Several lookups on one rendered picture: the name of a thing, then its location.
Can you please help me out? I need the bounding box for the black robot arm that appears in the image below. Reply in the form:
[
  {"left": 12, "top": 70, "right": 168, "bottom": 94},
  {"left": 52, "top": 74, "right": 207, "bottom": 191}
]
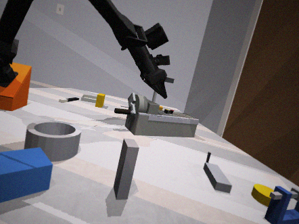
[{"left": 0, "top": 0, "right": 170, "bottom": 87}]

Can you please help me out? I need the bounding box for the grey hollow cylinder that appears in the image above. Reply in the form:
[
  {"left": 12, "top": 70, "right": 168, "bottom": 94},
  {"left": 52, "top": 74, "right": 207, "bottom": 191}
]
[{"left": 24, "top": 120, "right": 82, "bottom": 162}]

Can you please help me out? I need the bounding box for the yellow cube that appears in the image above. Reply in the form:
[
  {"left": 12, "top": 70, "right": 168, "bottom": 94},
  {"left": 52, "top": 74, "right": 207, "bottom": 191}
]
[{"left": 95, "top": 93, "right": 105, "bottom": 108}]

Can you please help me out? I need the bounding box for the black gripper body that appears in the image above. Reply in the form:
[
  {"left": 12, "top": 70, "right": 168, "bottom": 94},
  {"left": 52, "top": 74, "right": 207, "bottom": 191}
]
[{"left": 135, "top": 52, "right": 167, "bottom": 85}]

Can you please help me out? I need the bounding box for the yellow round disc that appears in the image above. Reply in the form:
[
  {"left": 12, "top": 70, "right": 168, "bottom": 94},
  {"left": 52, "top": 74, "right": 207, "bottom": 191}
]
[{"left": 252, "top": 184, "right": 274, "bottom": 207}]

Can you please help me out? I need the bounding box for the blue rectangular block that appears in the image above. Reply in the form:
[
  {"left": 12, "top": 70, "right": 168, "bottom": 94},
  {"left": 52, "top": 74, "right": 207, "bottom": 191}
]
[{"left": 0, "top": 148, "right": 53, "bottom": 203}]

